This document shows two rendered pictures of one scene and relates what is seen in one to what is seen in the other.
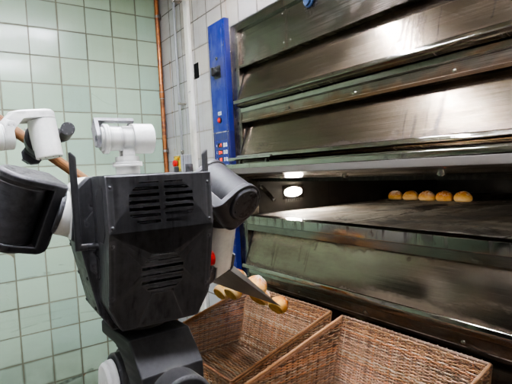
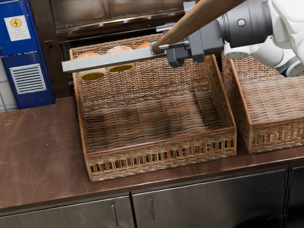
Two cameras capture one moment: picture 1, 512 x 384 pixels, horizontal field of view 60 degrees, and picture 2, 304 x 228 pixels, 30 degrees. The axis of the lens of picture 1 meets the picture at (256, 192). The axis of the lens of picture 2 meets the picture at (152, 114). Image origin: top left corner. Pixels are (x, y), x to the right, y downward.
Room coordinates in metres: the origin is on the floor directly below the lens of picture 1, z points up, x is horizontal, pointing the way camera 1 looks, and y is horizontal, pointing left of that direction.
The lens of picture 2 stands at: (0.89, 1.46, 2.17)
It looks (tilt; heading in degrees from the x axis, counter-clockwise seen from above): 43 degrees down; 301
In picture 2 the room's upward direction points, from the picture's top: 7 degrees counter-clockwise
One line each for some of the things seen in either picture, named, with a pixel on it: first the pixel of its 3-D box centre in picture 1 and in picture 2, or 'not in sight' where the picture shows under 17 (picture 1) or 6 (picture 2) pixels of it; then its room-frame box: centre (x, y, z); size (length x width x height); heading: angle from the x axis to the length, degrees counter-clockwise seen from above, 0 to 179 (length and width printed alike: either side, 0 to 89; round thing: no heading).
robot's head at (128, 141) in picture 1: (129, 144); not in sight; (0.97, 0.27, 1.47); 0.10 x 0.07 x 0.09; 122
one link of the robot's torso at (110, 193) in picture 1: (140, 238); not in sight; (0.92, 0.25, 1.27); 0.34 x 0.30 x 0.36; 122
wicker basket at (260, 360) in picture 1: (242, 341); (150, 100); (1.73, 0.08, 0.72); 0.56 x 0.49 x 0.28; 36
